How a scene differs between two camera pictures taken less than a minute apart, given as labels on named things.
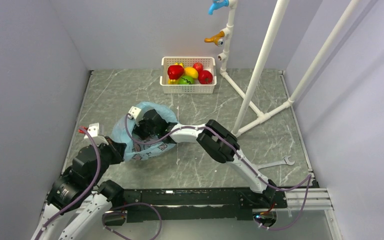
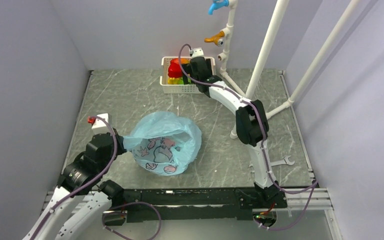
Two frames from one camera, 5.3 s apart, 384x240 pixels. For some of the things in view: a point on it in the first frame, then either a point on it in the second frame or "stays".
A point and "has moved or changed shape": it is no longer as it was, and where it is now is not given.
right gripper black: [138, 130] to [187, 70]
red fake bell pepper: [175, 71] stays
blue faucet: [217, 4] stays
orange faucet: [217, 39] stays
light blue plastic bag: [138, 149] has moved or changed shape
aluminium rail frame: [314, 198] stays
